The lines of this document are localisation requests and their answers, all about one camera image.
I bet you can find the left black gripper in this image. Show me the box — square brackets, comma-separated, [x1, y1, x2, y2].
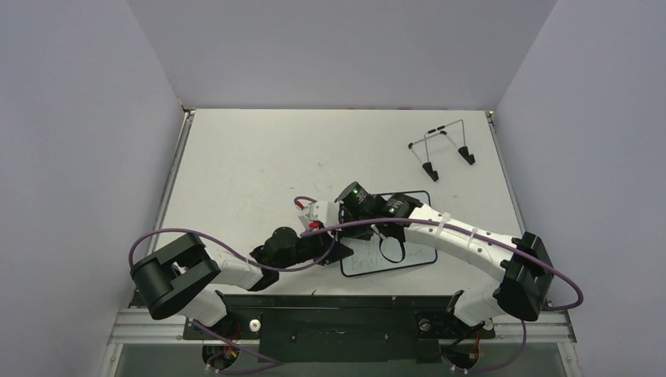
[276, 225, 353, 271]

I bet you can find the small black-framed whiteboard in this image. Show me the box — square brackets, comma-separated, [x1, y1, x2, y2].
[338, 190, 438, 278]

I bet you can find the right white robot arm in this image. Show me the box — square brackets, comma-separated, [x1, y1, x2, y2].
[335, 181, 554, 335]

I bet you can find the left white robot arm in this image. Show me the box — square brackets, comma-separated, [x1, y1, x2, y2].
[128, 227, 354, 338]

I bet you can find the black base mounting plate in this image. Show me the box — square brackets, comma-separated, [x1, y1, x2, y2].
[213, 295, 496, 363]

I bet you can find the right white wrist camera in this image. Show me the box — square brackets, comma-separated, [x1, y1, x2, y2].
[304, 201, 340, 227]

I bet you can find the black loop cable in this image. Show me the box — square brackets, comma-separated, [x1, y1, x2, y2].
[377, 234, 407, 265]

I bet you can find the wire whiteboard stand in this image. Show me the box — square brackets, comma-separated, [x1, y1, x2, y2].
[407, 119, 476, 182]

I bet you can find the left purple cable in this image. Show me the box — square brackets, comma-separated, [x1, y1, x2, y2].
[129, 196, 339, 375]

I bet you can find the purple cable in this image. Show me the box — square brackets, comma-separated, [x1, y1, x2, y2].
[302, 217, 585, 375]
[129, 196, 339, 375]

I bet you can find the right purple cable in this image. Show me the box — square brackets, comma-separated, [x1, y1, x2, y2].
[302, 217, 585, 375]

